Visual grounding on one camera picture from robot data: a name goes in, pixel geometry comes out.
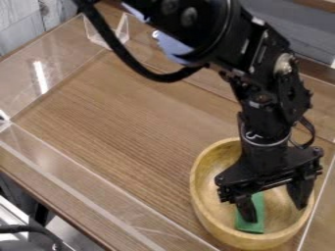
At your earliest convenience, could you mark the black cable lower left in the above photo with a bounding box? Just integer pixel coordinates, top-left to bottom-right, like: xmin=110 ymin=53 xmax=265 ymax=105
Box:
xmin=0 ymin=224 xmax=66 ymax=251

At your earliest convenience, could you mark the green rectangular block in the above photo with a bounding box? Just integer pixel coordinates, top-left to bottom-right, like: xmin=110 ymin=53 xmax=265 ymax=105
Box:
xmin=235 ymin=192 xmax=265 ymax=234

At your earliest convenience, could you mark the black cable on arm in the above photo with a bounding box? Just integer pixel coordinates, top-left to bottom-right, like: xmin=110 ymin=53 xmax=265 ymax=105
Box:
xmin=77 ymin=0 xmax=207 ymax=83

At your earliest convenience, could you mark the clear acrylic corner bracket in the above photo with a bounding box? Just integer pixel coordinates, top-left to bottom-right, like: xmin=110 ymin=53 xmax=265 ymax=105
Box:
xmin=85 ymin=14 xmax=130 ymax=50

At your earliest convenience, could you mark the clear acrylic tray wall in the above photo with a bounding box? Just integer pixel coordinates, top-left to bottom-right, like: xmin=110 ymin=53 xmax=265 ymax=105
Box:
xmin=0 ymin=16 xmax=335 ymax=251

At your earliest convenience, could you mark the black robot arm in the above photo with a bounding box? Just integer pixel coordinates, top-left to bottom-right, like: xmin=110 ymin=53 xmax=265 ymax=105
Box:
xmin=73 ymin=0 xmax=324 ymax=223

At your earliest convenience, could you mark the brown wooden bowl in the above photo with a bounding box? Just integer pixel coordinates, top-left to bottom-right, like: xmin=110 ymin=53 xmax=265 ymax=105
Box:
xmin=190 ymin=137 xmax=315 ymax=251

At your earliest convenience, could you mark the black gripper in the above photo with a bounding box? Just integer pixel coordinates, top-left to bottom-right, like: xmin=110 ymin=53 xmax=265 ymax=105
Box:
xmin=215 ymin=132 xmax=325 ymax=224

